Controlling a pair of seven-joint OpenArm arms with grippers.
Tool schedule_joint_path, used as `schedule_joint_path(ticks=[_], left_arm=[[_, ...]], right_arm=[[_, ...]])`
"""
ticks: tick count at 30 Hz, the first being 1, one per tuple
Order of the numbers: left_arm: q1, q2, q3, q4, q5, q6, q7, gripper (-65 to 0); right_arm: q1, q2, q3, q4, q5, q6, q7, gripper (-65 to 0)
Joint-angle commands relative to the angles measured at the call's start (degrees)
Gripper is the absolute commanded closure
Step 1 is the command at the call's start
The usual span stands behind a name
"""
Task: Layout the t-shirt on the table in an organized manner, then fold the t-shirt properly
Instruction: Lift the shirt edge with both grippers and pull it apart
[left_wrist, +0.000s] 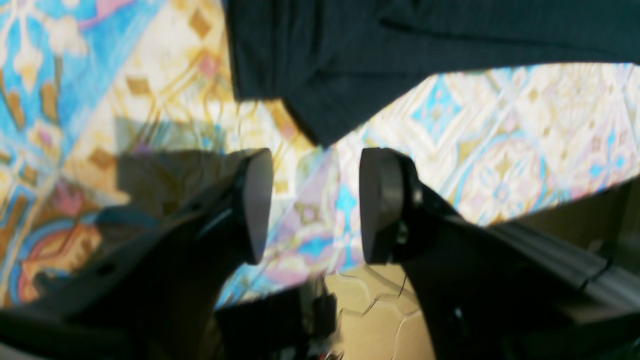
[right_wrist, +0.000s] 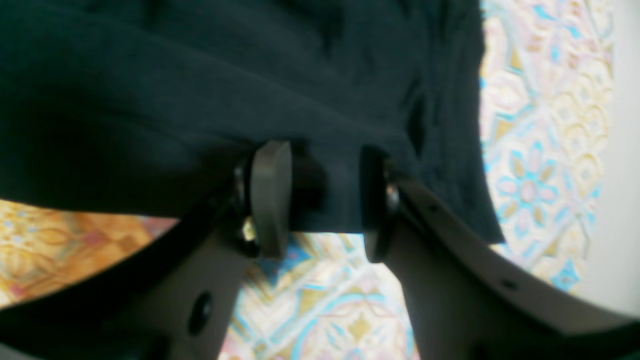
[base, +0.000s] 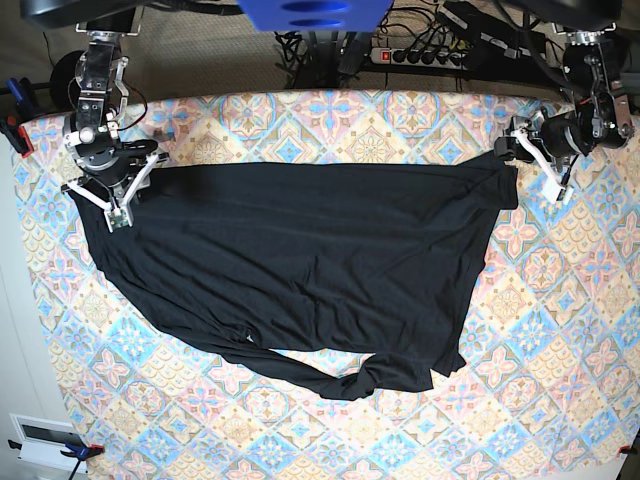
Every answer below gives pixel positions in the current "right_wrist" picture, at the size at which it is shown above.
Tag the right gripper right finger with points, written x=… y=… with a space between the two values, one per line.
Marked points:
x=466 y=302

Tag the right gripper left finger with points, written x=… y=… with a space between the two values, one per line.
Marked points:
x=174 y=299

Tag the black t-shirt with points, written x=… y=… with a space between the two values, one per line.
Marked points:
x=143 y=106

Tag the patterned tablecloth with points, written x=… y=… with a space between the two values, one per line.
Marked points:
x=546 y=84

